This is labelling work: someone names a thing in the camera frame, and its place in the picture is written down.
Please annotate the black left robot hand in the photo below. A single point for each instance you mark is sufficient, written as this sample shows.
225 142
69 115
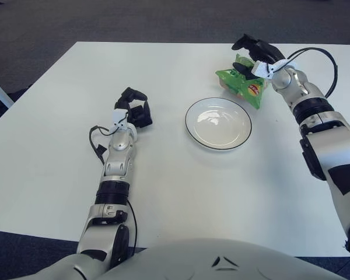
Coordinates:
141 115

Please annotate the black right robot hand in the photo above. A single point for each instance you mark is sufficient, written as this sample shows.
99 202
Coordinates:
265 49

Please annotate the green snack bag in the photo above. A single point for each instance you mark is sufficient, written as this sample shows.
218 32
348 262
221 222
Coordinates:
245 87

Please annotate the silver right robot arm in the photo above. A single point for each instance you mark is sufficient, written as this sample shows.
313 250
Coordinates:
323 146

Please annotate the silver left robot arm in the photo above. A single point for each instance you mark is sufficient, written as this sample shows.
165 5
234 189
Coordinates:
119 146

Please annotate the white plate with black rim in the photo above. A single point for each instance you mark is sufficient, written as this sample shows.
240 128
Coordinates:
218 128

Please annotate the white table leg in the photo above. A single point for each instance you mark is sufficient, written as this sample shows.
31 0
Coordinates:
0 93

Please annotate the grey robot torso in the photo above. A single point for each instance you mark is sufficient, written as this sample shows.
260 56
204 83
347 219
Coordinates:
221 262

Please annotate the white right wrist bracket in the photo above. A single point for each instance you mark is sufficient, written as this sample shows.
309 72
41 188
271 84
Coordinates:
261 70

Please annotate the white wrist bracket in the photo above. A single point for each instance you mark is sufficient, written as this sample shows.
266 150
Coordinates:
261 70
119 116

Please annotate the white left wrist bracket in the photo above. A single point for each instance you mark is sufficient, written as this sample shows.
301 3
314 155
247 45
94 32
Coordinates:
119 116

